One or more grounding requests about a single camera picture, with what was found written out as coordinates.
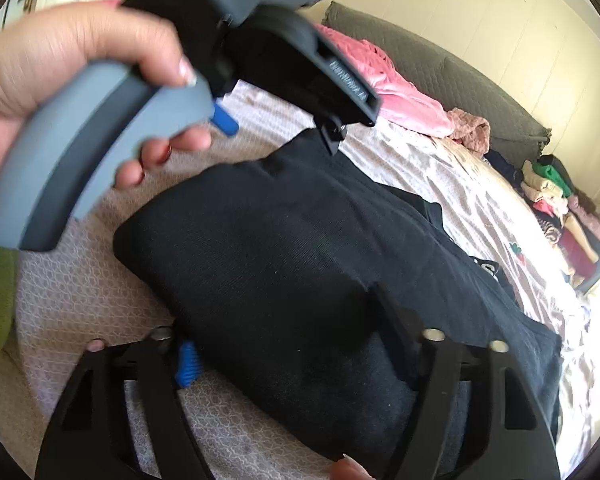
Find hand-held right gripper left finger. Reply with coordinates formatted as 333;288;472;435
34;326;216;480

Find person's left hand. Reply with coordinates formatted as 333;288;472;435
0;0;214;192

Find grey quilted headboard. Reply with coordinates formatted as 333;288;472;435
322;1;552;164

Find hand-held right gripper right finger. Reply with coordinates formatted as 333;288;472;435
372;284;562;480

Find dark navy clothes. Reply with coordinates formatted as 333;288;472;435
484;147;525;187

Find person's right hand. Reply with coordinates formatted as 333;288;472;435
327;452;377;480

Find pink fuzzy garment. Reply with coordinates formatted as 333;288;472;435
449;107;492;154

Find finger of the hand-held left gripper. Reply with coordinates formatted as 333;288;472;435
311;111;349;157
210;102;240;137

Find lilac strawberry print sheet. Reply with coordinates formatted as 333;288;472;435
10;79;600;480

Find pile of folded clothes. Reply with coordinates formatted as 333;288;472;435
521;154;600;292

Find black sweater with orange cuffs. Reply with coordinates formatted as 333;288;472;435
112;127;564;480

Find pink quilt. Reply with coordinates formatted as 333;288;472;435
314;22;454;139

